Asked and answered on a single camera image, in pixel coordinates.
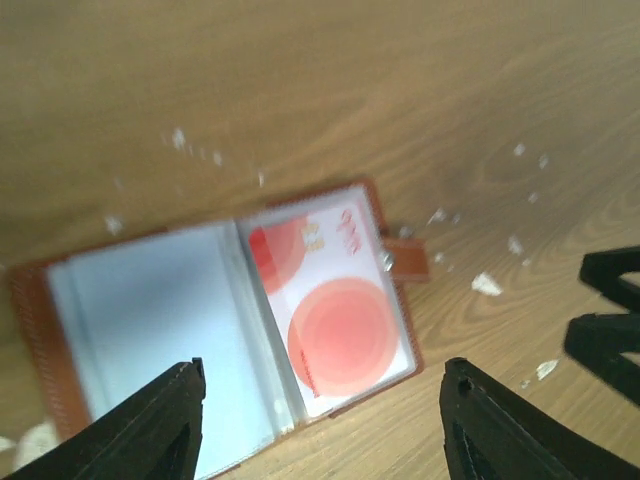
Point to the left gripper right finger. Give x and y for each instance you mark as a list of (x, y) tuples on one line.
[(492, 433)]

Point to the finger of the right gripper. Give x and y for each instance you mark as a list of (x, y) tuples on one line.
[(603, 271), (598, 342)]

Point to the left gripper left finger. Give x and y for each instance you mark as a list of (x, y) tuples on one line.
[(154, 434)]

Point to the red circles card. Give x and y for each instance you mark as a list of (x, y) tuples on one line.
[(321, 264)]

